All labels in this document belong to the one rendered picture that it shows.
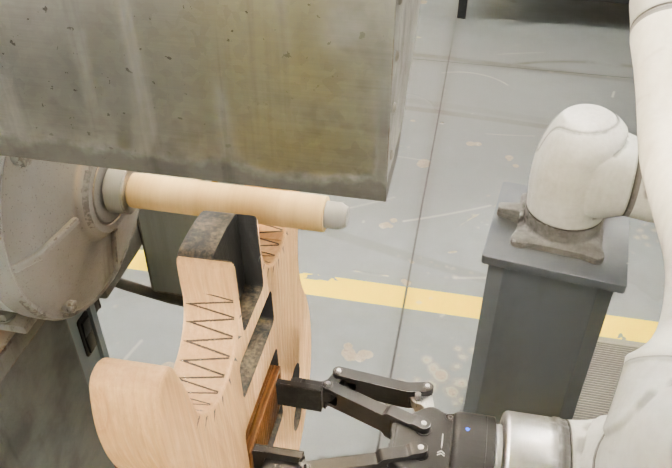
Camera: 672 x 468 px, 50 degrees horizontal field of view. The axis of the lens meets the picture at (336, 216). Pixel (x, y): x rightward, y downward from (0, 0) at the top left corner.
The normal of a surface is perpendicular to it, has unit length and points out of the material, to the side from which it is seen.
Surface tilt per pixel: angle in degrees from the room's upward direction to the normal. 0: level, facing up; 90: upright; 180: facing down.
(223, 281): 89
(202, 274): 87
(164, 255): 90
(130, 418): 80
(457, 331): 0
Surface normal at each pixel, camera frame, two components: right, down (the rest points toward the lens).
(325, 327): 0.00, -0.79
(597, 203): -0.21, 0.66
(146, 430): -0.20, 0.48
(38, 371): 0.98, 0.12
